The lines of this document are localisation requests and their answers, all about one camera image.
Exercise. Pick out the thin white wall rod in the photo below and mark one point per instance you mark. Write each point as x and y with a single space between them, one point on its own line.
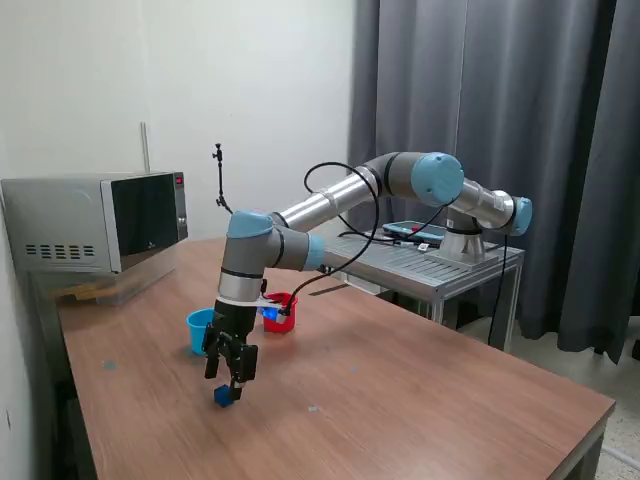
145 150

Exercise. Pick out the grey curtain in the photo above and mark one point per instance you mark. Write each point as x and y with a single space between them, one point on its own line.
575 150

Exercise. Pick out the blue teach pendant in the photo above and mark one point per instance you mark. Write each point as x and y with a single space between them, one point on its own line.
425 230

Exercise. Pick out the dark thin strip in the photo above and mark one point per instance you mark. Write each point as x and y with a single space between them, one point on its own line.
330 290

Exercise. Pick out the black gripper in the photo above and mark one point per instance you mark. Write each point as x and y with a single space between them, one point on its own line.
234 322

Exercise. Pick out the blue plastic cup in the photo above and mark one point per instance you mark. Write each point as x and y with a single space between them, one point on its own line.
200 332

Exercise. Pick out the red plastic cup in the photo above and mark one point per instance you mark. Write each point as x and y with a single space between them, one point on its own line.
287 327

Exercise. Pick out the wooden block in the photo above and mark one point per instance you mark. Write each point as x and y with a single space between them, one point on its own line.
85 292

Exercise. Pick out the silver microwave oven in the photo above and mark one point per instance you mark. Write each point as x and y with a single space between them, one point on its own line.
60 220

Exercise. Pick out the grey metal robot stand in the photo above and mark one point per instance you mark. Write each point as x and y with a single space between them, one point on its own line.
450 272

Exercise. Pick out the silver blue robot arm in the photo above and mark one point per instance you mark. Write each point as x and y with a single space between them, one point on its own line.
330 200

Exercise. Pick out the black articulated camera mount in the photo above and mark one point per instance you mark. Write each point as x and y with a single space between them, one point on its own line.
220 185

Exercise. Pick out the blue cube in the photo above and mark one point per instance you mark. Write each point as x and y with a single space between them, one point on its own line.
222 396

